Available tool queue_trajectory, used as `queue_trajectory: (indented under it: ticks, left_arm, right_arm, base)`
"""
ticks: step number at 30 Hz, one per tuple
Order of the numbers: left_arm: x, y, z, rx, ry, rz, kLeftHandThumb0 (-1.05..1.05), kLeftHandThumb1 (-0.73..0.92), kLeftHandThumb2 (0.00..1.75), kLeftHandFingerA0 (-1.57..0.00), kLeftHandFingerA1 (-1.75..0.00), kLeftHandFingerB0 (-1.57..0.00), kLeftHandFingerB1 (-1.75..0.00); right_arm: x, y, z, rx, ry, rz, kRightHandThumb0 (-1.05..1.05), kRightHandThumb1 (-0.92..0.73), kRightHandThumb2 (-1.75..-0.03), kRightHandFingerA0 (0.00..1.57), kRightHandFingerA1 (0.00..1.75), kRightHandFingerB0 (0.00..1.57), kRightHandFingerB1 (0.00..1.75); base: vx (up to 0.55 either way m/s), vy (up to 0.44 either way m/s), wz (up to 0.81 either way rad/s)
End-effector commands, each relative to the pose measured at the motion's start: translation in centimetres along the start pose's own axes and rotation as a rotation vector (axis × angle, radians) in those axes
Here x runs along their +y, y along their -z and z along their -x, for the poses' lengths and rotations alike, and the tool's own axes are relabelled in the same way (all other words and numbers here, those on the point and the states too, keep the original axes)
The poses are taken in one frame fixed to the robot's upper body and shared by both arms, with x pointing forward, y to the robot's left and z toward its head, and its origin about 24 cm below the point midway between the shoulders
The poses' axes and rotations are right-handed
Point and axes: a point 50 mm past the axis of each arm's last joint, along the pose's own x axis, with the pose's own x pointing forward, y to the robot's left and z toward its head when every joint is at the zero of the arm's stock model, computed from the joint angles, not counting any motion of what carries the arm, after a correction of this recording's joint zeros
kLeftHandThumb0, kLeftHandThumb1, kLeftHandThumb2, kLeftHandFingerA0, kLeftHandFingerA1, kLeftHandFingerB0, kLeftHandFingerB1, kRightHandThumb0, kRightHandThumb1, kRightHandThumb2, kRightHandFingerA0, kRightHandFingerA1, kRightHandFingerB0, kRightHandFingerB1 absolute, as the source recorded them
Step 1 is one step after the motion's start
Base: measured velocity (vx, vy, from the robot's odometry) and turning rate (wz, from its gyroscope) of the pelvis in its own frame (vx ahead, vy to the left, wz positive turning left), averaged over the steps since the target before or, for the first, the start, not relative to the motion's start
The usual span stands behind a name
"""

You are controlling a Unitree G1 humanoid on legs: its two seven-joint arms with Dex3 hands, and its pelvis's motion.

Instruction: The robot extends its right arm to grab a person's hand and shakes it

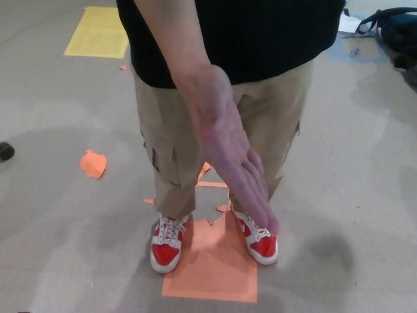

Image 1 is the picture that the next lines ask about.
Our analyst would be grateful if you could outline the dark blue backpack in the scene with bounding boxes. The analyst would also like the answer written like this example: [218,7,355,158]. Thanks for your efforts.
[354,8,417,79]

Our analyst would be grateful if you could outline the person's right hand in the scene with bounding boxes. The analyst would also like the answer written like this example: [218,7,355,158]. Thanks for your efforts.
[190,66,281,235]

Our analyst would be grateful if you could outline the orange floor marking square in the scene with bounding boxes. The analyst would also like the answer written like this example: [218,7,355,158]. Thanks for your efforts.
[162,181,259,303]

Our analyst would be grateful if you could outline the crumpled orange paper scrap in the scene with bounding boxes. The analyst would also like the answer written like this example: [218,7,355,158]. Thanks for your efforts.
[79,149,108,179]

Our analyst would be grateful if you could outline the person's right red white sneaker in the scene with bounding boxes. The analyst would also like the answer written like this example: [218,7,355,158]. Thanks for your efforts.
[150,213,190,274]

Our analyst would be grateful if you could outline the person's right forearm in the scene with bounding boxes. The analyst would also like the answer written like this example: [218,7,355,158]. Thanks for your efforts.
[122,0,229,93]

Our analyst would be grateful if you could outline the khaki cargo trousers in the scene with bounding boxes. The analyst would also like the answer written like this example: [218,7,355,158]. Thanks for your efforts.
[132,58,315,219]

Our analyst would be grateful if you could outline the yellow floor sheet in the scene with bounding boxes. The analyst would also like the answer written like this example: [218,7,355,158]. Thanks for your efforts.
[63,7,130,59]

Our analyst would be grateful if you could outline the person's left red white sneaker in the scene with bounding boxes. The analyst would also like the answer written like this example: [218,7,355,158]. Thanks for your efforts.
[230,203,280,265]

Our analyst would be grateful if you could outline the curled orange tape strip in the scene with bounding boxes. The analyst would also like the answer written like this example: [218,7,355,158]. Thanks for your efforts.
[197,162,212,185]

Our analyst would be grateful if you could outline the person's red white sneaker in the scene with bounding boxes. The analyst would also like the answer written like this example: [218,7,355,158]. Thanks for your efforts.
[150,213,190,274]
[230,203,280,265]

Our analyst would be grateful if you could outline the black t-shirt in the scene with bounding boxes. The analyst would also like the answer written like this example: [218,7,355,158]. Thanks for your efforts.
[115,0,346,89]

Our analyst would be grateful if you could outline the black caster wheel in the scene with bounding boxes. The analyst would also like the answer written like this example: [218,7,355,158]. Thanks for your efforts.
[0,142,16,163]

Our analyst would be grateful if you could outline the white paper sheet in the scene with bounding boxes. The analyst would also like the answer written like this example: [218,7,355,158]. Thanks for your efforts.
[338,8,369,35]

